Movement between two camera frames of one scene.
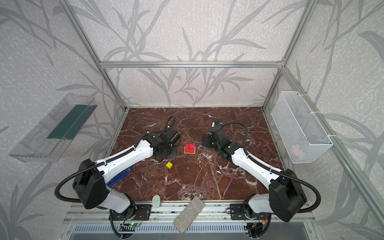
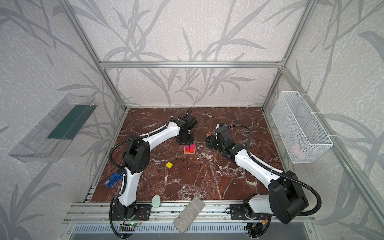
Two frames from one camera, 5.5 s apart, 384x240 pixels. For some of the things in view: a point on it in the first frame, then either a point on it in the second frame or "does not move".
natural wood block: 189,153 does not move
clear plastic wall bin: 45,143 does not move
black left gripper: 167,151 → 184,139
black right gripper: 208,142 does not move
